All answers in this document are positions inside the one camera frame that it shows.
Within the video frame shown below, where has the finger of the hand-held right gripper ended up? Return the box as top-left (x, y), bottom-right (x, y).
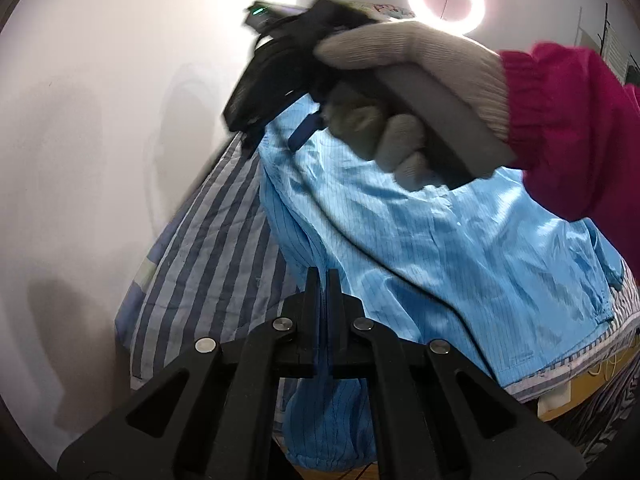
top-left (289, 110), bottom-right (326, 151)

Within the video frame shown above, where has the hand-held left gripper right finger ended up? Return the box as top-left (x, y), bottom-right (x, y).
top-left (326, 268), bottom-right (587, 480)

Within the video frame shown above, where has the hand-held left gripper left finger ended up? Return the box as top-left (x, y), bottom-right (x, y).
top-left (56, 266), bottom-right (321, 480)

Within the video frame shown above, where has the light blue garment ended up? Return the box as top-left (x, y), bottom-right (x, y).
top-left (259, 94), bottom-right (627, 472)

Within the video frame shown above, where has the person's right forearm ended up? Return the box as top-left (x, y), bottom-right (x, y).
top-left (500, 42), bottom-right (640, 281)

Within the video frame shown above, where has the person's right hand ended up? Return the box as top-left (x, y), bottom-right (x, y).
top-left (314, 21), bottom-right (512, 192)

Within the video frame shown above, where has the blue white striped quilt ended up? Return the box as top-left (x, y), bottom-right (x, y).
top-left (114, 132), bottom-right (640, 441)

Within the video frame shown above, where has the zebra print cloth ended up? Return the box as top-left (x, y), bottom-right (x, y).
top-left (547, 280), bottom-right (640, 463)

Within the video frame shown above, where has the wooden bed frame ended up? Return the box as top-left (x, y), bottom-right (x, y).
top-left (536, 372), bottom-right (603, 423)

